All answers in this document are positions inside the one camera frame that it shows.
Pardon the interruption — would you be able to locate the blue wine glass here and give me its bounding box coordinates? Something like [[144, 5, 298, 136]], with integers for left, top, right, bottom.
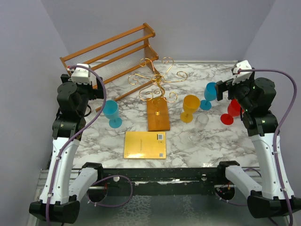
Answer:
[[103, 100, 122, 129], [200, 82, 217, 111]]

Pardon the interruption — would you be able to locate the red wine glass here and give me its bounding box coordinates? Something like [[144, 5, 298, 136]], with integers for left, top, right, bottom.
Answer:
[[220, 99, 242, 125]]

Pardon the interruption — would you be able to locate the yellow wine glass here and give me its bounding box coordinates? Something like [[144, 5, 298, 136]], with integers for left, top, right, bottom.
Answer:
[[180, 95, 200, 123]]

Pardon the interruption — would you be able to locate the clear wine glass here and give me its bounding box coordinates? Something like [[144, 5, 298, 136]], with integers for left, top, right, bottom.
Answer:
[[188, 113, 209, 142]]

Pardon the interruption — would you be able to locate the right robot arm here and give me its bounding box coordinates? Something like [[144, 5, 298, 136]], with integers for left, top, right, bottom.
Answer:
[[215, 78, 301, 218]]

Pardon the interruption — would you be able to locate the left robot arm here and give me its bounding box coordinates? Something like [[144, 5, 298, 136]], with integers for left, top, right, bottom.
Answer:
[[29, 74, 134, 225]]

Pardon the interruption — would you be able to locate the wooden rack base board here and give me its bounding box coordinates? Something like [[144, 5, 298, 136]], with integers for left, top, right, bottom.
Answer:
[[146, 97, 170, 132]]

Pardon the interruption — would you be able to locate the wooden shelf rack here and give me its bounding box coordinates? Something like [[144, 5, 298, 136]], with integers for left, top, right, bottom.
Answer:
[[59, 23, 159, 112]]

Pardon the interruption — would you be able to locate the yellow book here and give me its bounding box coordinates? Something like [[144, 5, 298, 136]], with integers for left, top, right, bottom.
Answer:
[[124, 131, 166, 159]]

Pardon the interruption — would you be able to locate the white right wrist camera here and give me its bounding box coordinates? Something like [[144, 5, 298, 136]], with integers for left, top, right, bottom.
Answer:
[[231, 60, 252, 85]]

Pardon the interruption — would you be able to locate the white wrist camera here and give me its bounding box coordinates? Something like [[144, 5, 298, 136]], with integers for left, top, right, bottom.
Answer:
[[67, 66, 92, 85], [231, 60, 252, 85]]

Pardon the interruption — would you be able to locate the gold wire wine glass rack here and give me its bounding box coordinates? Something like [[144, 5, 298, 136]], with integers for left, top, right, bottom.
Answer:
[[127, 57, 188, 106]]

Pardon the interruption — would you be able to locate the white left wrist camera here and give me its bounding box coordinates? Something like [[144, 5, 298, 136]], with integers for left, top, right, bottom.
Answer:
[[67, 66, 92, 85]]

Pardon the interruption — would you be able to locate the black metal mounting rail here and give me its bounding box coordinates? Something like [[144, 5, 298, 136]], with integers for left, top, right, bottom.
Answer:
[[87, 161, 239, 200]]

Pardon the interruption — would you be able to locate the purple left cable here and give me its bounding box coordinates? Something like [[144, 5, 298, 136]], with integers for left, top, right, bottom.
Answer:
[[46, 65, 134, 226]]

